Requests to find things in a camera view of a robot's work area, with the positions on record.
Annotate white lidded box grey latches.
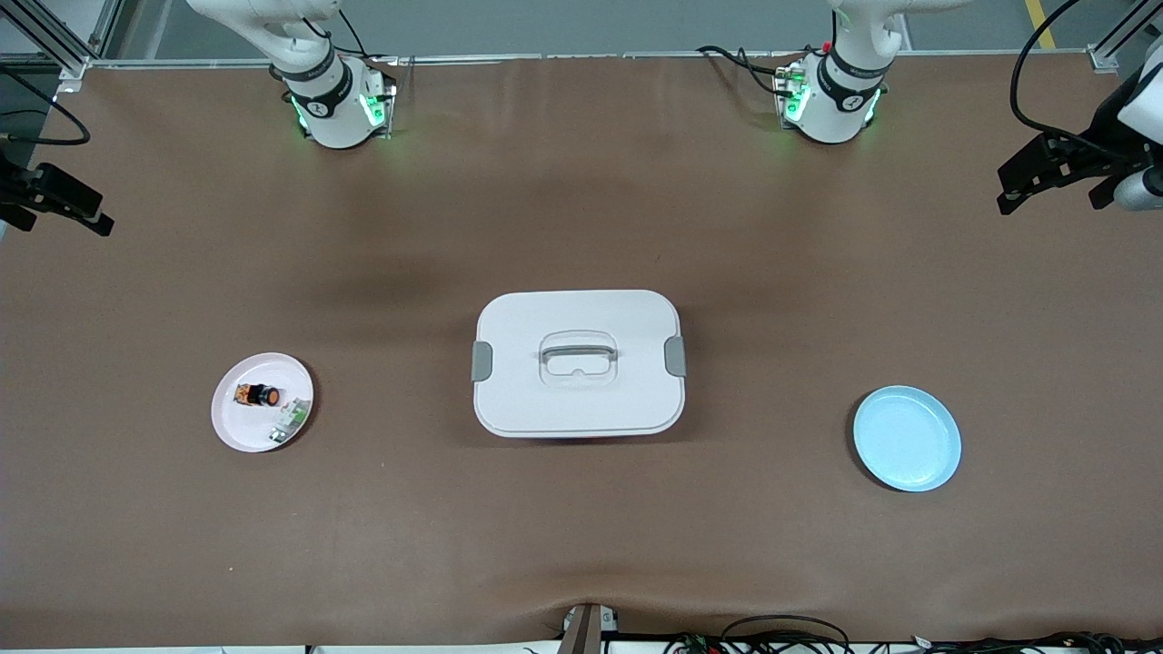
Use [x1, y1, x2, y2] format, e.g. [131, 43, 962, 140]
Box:
[471, 289, 689, 440]

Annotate light blue round plate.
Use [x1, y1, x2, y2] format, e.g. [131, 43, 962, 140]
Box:
[852, 385, 962, 493]

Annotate pink round plate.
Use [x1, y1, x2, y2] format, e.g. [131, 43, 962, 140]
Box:
[211, 352, 315, 453]

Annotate metal table edge bracket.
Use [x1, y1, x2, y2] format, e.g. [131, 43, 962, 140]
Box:
[557, 603, 621, 654]

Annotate brown table mat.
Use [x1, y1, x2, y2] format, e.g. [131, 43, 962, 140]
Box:
[0, 53, 1163, 648]

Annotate black left arm base cable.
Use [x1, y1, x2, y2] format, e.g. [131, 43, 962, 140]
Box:
[695, 44, 802, 97]

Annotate aluminium frame post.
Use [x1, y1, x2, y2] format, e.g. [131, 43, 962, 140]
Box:
[1087, 0, 1163, 74]
[0, 0, 124, 92]

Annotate green white switch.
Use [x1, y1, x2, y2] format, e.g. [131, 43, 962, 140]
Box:
[268, 397, 311, 446]

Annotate black right arm base cable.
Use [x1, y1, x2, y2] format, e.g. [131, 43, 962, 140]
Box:
[304, 7, 370, 61]

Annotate black arm base cable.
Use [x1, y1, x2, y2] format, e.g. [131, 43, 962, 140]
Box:
[304, 7, 370, 61]
[695, 44, 802, 97]

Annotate black looped cable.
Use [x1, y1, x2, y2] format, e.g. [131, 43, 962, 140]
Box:
[721, 615, 851, 654]

